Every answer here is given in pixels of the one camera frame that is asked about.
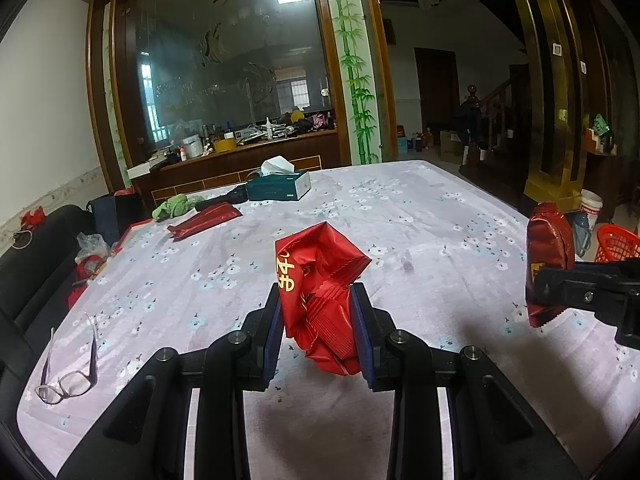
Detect dark red snack packet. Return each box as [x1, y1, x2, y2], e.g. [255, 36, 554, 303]
[525, 202, 575, 328]

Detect red foil wrapper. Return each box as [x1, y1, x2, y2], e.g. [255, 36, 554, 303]
[274, 222, 371, 376]

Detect red plastic mesh basket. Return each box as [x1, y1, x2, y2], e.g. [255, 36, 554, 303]
[594, 223, 640, 263]

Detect white plastic bucket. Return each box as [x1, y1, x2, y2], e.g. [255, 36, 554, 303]
[580, 188, 603, 230]

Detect purple floral bed sheet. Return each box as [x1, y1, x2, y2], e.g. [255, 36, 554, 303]
[17, 162, 639, 479]

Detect flat dark red packet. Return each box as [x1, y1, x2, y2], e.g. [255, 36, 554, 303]
[167, 203, 242, 240]

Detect teal tissue box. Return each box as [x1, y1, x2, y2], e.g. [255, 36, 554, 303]
[246, 155, 311, 202]

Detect green cloth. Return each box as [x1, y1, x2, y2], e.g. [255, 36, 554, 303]
[152, 194, 204, 222]

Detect wooden counter cabinet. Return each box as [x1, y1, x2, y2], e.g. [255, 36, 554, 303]
[132, 130, 348, 209]

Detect eyeglasses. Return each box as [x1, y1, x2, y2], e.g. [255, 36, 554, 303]
[34, 313, 99, 406]

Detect black sofa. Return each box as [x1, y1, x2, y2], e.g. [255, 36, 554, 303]
[0, 205, 96, 479]

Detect bamboo painted pillar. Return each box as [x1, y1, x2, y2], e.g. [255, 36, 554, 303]
[329, 0, 382, 165]

